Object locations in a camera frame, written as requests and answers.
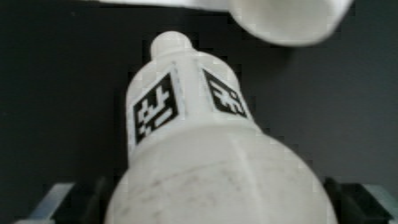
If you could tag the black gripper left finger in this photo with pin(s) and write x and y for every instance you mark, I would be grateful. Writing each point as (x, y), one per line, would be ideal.
(73, 204)

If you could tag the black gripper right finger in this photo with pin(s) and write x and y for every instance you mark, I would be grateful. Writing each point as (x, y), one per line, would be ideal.
(365, 204)

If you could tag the white lamp bulb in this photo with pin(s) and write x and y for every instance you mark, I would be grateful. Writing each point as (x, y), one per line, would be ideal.
(214, 174)

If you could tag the white lamp hood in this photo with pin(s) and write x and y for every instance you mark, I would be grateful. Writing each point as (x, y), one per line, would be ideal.
(290, 22)

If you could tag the marker tag sheet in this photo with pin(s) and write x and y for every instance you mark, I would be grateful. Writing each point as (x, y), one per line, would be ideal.
(200, 4)

